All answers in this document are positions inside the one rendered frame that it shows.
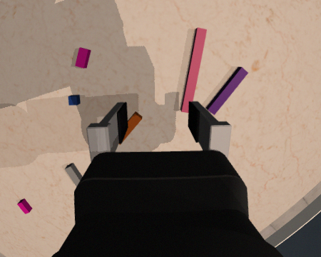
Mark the small blue cube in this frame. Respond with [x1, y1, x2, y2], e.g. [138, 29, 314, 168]
[68, 95, 81, 106]

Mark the purple rod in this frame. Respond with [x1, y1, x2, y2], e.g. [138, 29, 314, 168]
[206, 67, 248, 115]

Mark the orange rod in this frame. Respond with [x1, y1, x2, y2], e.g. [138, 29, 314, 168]
[124, 112, 143, 140]

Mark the pink rod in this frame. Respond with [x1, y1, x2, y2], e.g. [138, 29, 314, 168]
[180, 28, 207, 113]

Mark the grey rod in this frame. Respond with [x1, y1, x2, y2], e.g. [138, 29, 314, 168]
[65, 163, 83, 187]

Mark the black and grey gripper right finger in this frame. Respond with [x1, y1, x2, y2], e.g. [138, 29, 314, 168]
[188, 101, 232, 158]

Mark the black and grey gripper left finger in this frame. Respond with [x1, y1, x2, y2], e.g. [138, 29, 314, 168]
[86, 102, 128, 161]

